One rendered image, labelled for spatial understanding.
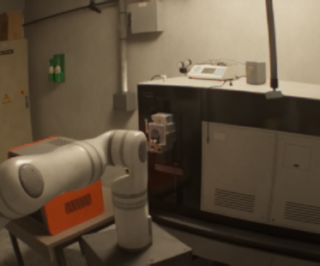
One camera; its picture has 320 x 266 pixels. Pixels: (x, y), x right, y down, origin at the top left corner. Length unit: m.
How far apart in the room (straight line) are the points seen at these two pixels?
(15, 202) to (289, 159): 1.27
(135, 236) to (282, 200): 0.88
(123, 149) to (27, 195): 0.40
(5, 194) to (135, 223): 0.49
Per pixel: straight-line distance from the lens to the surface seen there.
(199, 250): 1.91
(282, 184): 1.62
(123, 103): 3.41
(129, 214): 0.91
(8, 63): 4.61
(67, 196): 1.87
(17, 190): 0.50
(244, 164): 1.66
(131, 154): 0.84
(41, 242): 1.84
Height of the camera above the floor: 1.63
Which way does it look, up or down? 13 degrees down
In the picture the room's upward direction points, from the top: 2 degrees counter-clockwise
